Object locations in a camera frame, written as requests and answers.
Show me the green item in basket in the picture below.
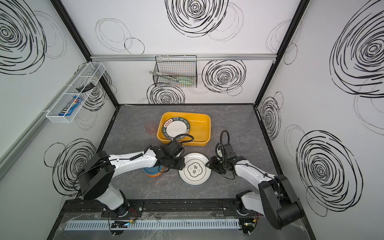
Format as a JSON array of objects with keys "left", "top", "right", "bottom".
[{"left": 177, "top": 76, "right": 195, "bottom": 87}]

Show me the pink translucent cup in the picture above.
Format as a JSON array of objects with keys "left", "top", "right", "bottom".
[{"left": 145, "top": 122, "right": 158, "bottom": 136}]

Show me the white plate green flower outline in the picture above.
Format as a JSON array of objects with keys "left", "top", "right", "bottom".
[{"left": 179, "top": 153, "right": 212, "bottom": 186}]

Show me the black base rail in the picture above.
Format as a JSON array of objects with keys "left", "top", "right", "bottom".
[{"left": 60, "top": 199, "right": 247, "bottom": 218}]

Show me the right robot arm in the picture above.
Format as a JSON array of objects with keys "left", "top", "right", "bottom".
[{"left": 206, "top": 143, "right": 305, "bottom": 230}]

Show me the black wire basket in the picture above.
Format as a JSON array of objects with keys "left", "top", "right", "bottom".
[{"left": 151, "top": 55, "right": 198, "bottom": 88}]

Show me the blue candy packet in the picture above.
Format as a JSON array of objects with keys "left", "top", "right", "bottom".
[{"left": 59, "top": 96, "right": 83, "bottom": 117}]

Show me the blue bowl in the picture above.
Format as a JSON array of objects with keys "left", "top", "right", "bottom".
[{"left": 143, "top": 166, "right": 164, "bottom": 174}]

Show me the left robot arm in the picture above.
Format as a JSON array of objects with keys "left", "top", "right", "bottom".
[{"left": 76, "top": 140, "right": 185, "bottom": 216}]

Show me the green rimmed white plate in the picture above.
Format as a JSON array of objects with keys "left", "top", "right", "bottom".
[{"left": 162, "top": 117, "right": 191, "bottom": 140}]

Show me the yellow plastic bin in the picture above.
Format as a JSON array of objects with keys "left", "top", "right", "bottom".
[{"left": 157, "top": 112, "right": 211, "bottom": 147}]

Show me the white slotted cable duct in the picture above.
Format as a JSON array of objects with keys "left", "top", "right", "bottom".
[{"left": 64, "top": 219, "right": 241, "bottom": 231}]

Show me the orange bowl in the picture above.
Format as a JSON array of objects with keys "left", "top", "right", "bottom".
[{"left": 147, "top": 172, "right": 162, "bottom": 178}]

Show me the white wire shelf basket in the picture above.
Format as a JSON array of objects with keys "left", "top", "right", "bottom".
[{"left": 46, "top": 62, "right": 106, "bottom": 124}]

